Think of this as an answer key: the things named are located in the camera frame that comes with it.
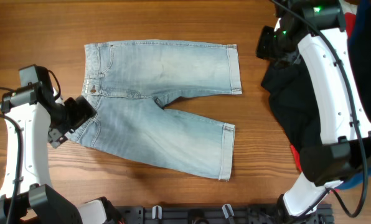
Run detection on light blue denim shorts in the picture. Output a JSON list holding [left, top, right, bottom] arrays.
[[68, 40, 242, 180]]

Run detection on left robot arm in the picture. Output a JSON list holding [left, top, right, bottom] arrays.
[[0, 65, 123, 223]]

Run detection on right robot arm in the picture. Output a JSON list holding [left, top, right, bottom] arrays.
[[256, 1, 371, 223]]

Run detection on black garment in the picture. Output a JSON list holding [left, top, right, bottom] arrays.
[[261, 1, 371, 151]]

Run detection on white garment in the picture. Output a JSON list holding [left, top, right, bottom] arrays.
[[339, 0, 358, 15]]

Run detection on dark blue garment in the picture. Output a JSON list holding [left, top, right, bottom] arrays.
[[337, 0, 371, 190]]

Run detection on left black cable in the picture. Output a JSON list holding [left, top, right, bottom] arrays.
[[0, 68, 62, 224]]

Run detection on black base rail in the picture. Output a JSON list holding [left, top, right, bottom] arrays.
[[110, 202, 334, 224]]

